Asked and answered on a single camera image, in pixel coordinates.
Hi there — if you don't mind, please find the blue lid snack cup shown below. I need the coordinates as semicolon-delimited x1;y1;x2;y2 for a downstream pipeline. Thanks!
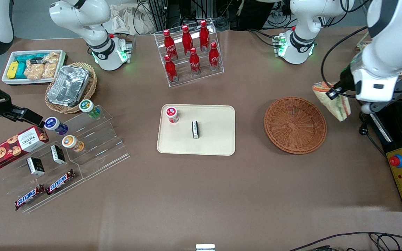
44;117;68;136

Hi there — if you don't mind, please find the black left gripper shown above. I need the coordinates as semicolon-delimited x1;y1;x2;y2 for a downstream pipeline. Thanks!
328;64;357;101

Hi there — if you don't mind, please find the black equipment rack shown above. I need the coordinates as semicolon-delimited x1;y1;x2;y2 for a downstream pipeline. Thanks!
148;0;219;32

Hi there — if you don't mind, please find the clear acrylic bottle rack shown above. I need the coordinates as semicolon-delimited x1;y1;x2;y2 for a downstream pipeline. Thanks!
154;19;224;88

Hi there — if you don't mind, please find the clear bag of crackers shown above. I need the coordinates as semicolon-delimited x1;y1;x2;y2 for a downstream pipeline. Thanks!
24;59;45;80
42;52;60;78

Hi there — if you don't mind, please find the black floor cable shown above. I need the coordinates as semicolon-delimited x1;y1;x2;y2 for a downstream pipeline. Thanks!
288;231;402;251

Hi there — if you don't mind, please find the brown wicker basket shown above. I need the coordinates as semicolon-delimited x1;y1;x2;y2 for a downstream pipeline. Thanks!
263;97;327;155

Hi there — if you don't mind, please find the red Walkers cookie box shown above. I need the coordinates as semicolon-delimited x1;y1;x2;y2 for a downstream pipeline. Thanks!
0;125;50;172

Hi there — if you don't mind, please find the triangular sandwich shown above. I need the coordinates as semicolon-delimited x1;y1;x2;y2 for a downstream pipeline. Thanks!
312;82;352;122

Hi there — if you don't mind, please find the white plastic bin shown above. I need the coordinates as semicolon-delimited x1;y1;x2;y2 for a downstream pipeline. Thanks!
1;50;67;86

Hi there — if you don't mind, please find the red cola bottle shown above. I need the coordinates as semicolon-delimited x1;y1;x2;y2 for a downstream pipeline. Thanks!
163;29;178;60
189;47;202;76
164;55;179;83
199;20;210;52
181;25;194;56
208;42;221;71

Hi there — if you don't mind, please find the black power cable with plug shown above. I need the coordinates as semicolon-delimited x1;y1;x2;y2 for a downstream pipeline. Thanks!
357;112;387;158

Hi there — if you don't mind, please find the Snickers chocolate bar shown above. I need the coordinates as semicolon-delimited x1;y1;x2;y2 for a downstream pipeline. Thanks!
46;169;75;196
14;184;45;211

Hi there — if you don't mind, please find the green lid snack cup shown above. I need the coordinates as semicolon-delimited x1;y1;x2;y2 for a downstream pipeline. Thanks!
79;99;101;119

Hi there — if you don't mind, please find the red lid snack cup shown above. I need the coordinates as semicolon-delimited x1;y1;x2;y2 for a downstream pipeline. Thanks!
165;106;180;124

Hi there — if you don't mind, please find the cream plastic tray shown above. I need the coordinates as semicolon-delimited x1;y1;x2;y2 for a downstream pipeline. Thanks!
157;104;236;156

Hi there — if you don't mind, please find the aluminium foil tray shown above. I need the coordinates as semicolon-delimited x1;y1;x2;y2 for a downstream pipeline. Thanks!
47;65;91;108

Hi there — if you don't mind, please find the teal snack box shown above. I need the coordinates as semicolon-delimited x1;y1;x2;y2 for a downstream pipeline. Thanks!
14;54;46;79

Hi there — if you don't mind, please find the clear acrylic stepped stand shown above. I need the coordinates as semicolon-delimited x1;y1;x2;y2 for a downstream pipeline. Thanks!
0;105;131;214

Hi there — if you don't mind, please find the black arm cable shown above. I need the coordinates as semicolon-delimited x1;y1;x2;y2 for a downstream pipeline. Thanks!
321;26;371;99

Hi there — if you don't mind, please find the light wicker basket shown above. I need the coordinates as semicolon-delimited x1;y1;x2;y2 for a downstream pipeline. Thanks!
45;62;98;115

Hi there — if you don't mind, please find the orange snack cup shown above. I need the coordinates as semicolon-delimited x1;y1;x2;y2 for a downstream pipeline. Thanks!
62;135;84;152

